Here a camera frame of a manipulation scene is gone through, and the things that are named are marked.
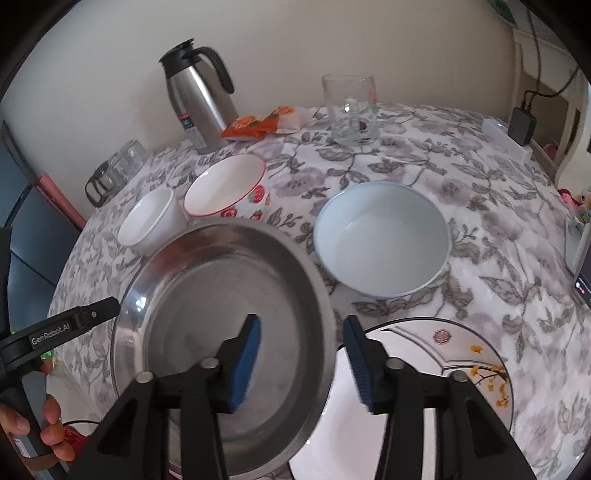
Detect glass teapot black handle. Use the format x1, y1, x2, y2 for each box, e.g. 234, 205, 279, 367
84, 159, 122, 207

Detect stainless steel thermos jug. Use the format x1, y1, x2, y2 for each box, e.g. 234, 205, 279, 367
158, 39, 240, 154

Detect person's left hand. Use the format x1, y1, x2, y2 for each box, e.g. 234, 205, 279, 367
0, 396, 65, 462

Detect grey floral tablecloth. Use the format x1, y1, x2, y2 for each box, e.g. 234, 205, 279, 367
46, 104, 591, 480

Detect clear glass mug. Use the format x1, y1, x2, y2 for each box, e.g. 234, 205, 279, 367
322, 74, 380, 147

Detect large pale blue bowl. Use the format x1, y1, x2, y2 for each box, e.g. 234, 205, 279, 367
313, 181, 451, 298

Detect small white bowl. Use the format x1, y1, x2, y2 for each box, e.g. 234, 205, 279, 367
117, 187, 188, 256

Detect white power strip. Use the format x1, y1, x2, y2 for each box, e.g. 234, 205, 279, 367
482, 117, 532, 162

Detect black cable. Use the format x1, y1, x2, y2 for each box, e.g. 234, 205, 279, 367
523, 0, 581, 110

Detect orange snack packet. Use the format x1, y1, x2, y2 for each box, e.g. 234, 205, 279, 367
265, 106, 311, 134
219, 115, 278, 140

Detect white phone stand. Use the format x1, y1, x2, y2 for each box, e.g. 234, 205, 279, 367
566, 217, 591, 274

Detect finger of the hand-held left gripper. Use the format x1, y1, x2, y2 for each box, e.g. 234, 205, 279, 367
74, 296, 120, 330

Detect black power adapter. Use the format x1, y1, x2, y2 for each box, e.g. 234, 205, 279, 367
509, 107, 537, 147

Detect small colourful toy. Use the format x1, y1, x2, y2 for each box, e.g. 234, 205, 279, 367
557, 187, 591, 214

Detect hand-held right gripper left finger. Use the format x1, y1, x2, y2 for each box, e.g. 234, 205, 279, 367
67, 314, 262, 480

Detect clear drinking glass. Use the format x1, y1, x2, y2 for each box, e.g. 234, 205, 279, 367
108, 154, 136, 184
121, 140, 151, 171

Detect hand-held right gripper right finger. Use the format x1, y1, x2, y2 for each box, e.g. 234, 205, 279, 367
342, 315, 539, 480

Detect pink rolled mat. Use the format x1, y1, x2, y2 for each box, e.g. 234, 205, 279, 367
37, 173, 87, 232

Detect smartphone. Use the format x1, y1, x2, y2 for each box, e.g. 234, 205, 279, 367
573, 268, 591, 308

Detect strawberry-print bowl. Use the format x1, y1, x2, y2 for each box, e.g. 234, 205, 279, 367
184, 153, 271, 221

